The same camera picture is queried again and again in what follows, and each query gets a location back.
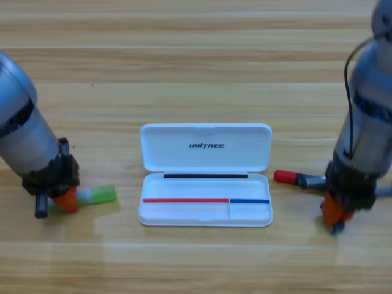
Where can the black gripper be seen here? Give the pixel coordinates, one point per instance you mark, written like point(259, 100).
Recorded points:
point(352, 190)
point(52, 179)

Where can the green and white glue stick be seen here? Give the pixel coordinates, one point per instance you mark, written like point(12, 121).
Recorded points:
point(101, 194)

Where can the black marker with red cap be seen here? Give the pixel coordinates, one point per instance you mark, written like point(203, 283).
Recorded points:
point(284, 176)

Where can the white Unitree pencil case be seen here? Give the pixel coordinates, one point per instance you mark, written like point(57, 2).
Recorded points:
point(202, 159)

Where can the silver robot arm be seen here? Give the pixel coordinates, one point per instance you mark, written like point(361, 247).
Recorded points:
point(21, 122)
point(367, 107)

